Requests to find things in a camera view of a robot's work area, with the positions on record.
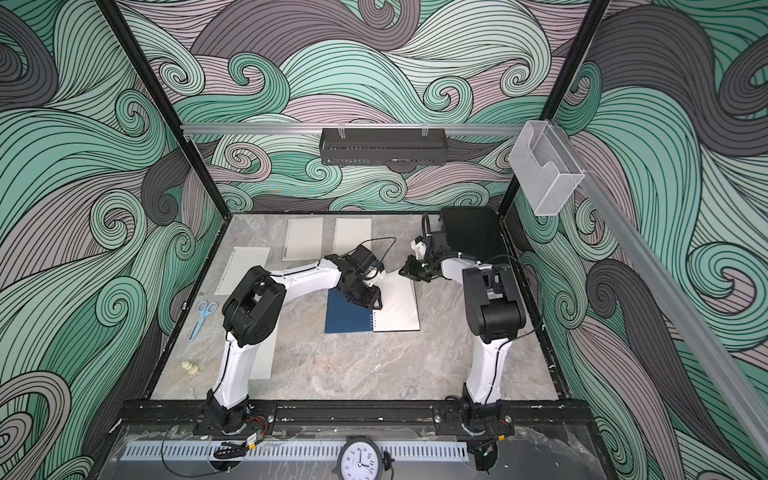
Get torn lined notebook page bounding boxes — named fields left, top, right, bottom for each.
left=214, top=247, right=270, bottom=296

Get clear acrylic wall holder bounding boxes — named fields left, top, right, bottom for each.
left=508, top=120, right=584, bottom=217

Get aluminium wall rail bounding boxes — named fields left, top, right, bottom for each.
left=180, top=122, right=523, bottom=137

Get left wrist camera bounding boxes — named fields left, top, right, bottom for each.
left=347, top=245, right=384, bottom=281

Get round analog clock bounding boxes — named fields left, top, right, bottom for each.
left=334, top=437, right=384, bottom=480

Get black wall-mounted tray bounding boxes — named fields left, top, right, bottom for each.
left=319, top=127, right=448, bottom=167

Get blue cover notebook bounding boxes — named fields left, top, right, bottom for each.
left=324, top=272, right=420, bottom=334

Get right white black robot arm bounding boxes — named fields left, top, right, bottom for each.
left=399, top=253, right=528, bottom=435

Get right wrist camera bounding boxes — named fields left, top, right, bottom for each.
left=411, top=214, right=450, bottom=262

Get small yellow-green object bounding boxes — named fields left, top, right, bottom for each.
left=181, top=361, right=199, bottom=375

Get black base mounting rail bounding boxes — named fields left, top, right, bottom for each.
left=120, top=397, right=593, bottom=438

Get blue handled scissors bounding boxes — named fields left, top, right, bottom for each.
left=189, top=300, right=218, bottom=342

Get white slotted cable duct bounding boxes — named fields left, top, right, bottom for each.
left=120, top=440, right=469, bottom=463

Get right side aluminium rail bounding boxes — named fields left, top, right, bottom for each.
left=550, top=124, right=767, bottom=457

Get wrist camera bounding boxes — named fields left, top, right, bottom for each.
left=411, top=214, right=450, bottom=262
left=347, top=245, right=384, bottom=281

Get black hard case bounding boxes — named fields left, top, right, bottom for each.
left=437, top=207, right=509, bottom=264

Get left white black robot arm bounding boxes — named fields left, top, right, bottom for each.
left=203, top=247, right=385, bottom=435

